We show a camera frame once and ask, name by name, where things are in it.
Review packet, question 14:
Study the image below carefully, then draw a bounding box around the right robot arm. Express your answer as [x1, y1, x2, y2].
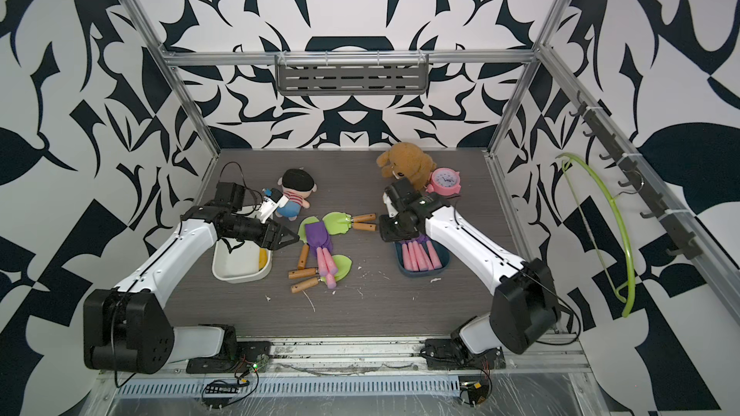
[379, 178, 562, 366]

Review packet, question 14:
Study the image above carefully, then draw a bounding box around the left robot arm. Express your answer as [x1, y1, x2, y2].
[83, 206, 300, 375]

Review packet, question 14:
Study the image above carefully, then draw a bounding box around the teal storage box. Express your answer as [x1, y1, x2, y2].
[394, 235, 451, 277]

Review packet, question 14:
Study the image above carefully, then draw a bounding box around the purple shovel pink handle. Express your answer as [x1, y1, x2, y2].
[418, 236, 443, 271]
[306, 221, 337, 275]
[402, 242, 418, 272]

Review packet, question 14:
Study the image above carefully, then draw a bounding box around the grey hook rail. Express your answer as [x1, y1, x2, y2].
[568, 91, 740, 325]

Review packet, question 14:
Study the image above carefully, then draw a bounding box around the pink alarm clock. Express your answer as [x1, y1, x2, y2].
[426, 168, 462, 196]

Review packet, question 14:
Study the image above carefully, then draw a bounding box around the grey wall shelf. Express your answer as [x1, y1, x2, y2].
[275, 52, 431, 96]

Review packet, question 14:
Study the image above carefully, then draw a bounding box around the white storage box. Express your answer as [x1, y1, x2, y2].
[211, 239, 273, 284]

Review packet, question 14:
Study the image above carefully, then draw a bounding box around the plush doll black hair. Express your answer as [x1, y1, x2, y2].
[275, 169, 317, 221]

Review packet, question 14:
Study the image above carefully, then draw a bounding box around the brown plush dog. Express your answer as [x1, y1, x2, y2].
[376, 143, 437, 191]

